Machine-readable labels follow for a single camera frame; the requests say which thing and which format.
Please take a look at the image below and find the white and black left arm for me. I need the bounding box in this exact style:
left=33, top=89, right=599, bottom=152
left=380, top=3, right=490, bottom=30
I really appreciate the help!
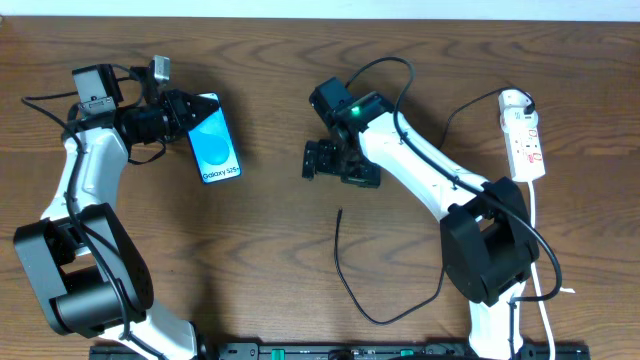
left=14, top=90, right=220, bottom=359

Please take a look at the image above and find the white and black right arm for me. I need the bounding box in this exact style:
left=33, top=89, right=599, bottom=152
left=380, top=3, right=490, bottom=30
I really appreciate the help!
left=302, top=78, right=540, bottom=359

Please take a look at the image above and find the black charger cable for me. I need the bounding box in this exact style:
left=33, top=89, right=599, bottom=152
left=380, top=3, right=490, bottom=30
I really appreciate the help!
left=333, top=86, right=536, bottom=327

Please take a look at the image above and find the small white paper scrap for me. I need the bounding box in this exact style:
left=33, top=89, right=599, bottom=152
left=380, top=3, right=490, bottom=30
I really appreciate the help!
left=559, top=287, right=576, bottom=294

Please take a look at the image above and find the white USB charger adapter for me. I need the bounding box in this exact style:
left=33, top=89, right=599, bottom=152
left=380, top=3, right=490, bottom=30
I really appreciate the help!
left=498, top=88, right=535, bottom=115

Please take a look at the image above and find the white power strip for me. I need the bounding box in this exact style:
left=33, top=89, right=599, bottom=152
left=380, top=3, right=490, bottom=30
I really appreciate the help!
left=500, top=107, right=546, bottom=183

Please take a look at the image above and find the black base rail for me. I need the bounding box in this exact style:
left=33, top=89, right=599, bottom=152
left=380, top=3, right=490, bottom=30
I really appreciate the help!
left=88, top=342, right=591, bottom=360

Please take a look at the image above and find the blue Samsung Galaxy smartphone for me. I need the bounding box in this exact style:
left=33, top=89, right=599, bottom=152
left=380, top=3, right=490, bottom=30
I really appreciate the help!
left=188, top=107, right=242, bottom=184

